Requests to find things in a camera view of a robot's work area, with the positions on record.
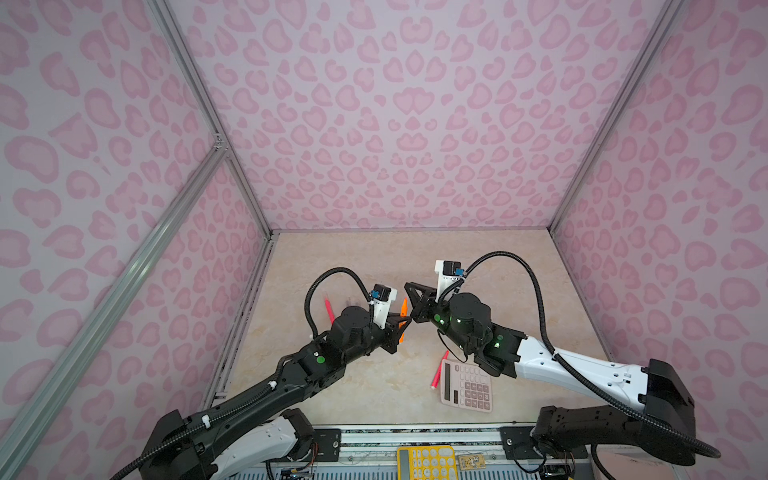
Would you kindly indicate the pink highlighter pen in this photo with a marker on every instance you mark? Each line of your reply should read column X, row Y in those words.
column 329, row 310
column 437, row 375

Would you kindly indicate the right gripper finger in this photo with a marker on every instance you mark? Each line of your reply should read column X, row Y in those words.
column 424, row 313
column 419, row 294

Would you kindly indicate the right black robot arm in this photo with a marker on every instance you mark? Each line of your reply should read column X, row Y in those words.
column 647, row 407

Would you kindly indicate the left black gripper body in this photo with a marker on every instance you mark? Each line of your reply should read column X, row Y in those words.
column 374, row 339

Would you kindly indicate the pink desk calculator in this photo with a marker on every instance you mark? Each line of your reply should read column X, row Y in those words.
column 465, row 387

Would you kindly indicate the aluminium frame strut left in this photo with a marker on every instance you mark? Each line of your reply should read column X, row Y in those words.
column 38, row 414

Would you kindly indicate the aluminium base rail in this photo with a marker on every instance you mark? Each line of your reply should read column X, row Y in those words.
column 369, row 452

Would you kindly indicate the orange highlighter pen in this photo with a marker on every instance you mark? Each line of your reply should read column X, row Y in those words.
column 404, row 314

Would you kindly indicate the small brown circuit board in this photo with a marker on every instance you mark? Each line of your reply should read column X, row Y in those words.
column 471, row 462

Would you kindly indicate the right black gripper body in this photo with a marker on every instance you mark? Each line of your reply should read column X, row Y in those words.
column 444, row 320

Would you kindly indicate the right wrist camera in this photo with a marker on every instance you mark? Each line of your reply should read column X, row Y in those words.
column 450, row 277

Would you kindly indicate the yellow calculator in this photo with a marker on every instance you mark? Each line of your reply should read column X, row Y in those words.
column 436, row 462

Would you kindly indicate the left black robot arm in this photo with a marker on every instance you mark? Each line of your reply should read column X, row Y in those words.
column 187, row 447

